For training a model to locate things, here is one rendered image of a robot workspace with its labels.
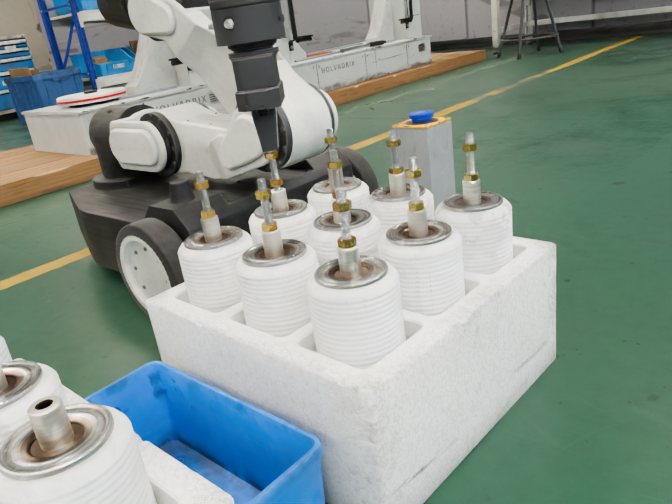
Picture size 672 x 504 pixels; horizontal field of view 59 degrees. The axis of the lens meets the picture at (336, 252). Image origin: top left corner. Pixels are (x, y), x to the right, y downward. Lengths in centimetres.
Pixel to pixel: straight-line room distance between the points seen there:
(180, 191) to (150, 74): 197
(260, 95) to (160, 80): 236
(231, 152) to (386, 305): 62
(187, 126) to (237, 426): 76
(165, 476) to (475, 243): 44
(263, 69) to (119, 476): 50
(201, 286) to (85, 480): 37
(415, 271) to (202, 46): 68
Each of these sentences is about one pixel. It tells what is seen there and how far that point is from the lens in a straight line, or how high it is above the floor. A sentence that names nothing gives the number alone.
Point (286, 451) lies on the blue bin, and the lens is 65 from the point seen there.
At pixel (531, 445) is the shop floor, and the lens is 77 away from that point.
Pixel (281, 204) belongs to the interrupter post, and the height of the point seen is 26.
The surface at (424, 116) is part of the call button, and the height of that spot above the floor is 33.
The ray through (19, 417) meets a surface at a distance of 54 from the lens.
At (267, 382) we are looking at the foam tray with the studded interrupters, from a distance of 67.
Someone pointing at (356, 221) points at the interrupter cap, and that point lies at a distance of 75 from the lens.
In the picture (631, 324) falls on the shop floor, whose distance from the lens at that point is 102.
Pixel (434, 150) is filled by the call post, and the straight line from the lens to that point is 98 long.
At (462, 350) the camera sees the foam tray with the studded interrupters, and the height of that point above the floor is 14.
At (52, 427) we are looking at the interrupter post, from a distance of 45.
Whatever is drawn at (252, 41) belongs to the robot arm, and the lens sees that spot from 77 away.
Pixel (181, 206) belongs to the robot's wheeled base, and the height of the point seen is 21.
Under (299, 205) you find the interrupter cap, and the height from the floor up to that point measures 25.
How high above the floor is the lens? 50
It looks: 22 degrees down
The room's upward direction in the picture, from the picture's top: 8 degrees counter-clockwise
